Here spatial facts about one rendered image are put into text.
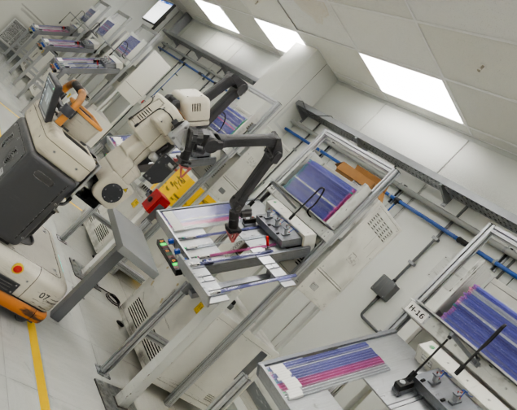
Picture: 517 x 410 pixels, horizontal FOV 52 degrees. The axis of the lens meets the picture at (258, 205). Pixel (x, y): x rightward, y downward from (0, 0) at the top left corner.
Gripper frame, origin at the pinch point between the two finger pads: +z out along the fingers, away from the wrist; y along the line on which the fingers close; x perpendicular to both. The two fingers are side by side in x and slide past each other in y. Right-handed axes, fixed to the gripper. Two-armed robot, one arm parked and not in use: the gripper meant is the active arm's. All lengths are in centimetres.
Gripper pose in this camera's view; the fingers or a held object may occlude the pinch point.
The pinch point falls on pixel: (232, 240)
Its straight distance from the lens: 308.1
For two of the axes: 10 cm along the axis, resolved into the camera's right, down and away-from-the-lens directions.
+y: -4.4, -4.3, 7.9
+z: -0.8, 9.0, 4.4
